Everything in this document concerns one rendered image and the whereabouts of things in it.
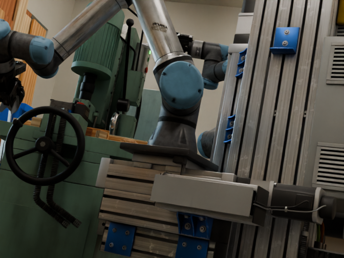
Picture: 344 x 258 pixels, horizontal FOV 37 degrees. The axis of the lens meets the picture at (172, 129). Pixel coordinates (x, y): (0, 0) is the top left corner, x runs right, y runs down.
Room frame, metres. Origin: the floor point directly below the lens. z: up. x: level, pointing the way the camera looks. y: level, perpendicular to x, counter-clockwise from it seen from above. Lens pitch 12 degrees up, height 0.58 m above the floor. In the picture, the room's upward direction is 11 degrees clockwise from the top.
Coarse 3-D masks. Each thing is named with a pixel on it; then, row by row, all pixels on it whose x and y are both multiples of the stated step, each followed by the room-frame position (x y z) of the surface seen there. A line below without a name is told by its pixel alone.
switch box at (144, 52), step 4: (136, 48) 2.41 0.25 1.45; (144, 48) 2.41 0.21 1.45; (136, 52) 2.41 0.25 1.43; (140, 52) 2.41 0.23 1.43; (144, 52) 2.41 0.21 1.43; (148, 52) 2.44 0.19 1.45; (136, 56) 2.41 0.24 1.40; (140, 56) 2.41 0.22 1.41; (144, 56) 2.41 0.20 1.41; (136, 60) 2.41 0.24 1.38; (140, 60) 2.41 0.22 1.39; (144, 60) 2.41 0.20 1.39; (140, 64) 2.41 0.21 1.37; (144, 64) 2.41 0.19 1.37; (140, 68) 2.41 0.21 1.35; (144, 68) 2.42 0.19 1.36; (144, 72) 2.44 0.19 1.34; (144, 76) 2.47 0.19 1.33
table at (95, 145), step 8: (0, 120) 2.02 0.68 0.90; (0, 128) 2.02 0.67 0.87; (8, 128) 2.02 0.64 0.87; (24, 128) 2.01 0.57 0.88; (32, 128) 2.01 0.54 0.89; (0, 136) 2.05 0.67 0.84; (16, 136) 2.01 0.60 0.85; (24, 136) 2.01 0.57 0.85; (32, 136) 1.91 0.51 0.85; (40, 136) 1.90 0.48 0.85; (56, 136) 1.90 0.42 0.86; (64, 136) 1.89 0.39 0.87; (88, 136) 1.98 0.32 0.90; (64, 144) 1.92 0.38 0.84; (72, 144) 1.89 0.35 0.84; (88, 144) 1.98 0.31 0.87; (96, 144) 1.98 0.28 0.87; (104, 144) 1.97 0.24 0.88; (112, 144) 1.97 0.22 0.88; (96, 152) 1.98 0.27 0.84; (104, 152) 1.97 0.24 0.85; (112, 152) 1.97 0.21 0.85; (120, 152) 1.96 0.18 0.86; (128, 160) 2.01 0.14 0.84
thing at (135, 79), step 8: (128, 72) 2.31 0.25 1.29; (136, 72) 2.31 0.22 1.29; (128, 80) 2.31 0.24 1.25; (136, 80) 2.31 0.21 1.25; (144, 80) 2.37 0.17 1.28; (128, 88) 2.31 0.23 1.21; (136, 88) 2.30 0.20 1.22; (120, 96) 2.31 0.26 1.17; (128, 96) 2.31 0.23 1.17; (136, 96) 2.30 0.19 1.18; (136, 104) 2.35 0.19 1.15
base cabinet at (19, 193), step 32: (0, 192) 2.01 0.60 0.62; (32, 192) 2.00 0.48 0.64; (64, 192) 1.98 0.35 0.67; (96, 192) 1.97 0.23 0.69; (0, 224) 2.01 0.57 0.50; (32, 224) 1.99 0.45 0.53; (96, 224) 1.97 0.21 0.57; (0, 256) 2.00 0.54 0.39; (32, 256) 1.99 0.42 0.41; (64, 256) 1.98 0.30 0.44; (96, 256) 2.03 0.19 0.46
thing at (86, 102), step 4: (80, 100) 2.11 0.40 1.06; (84, 100) 2.10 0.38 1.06; (88, 100) 2.10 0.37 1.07; (84, 104) 2.10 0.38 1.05; (88, 104) 2.10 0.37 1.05; (92, 104) 2.16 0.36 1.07; (88, 108) 2.11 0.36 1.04; (92, 108) 2.18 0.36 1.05; (92, 112) 2.19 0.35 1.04; (92, 116) 2.20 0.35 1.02; (88, 120) 2.19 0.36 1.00; (92, 120) 2.22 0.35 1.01
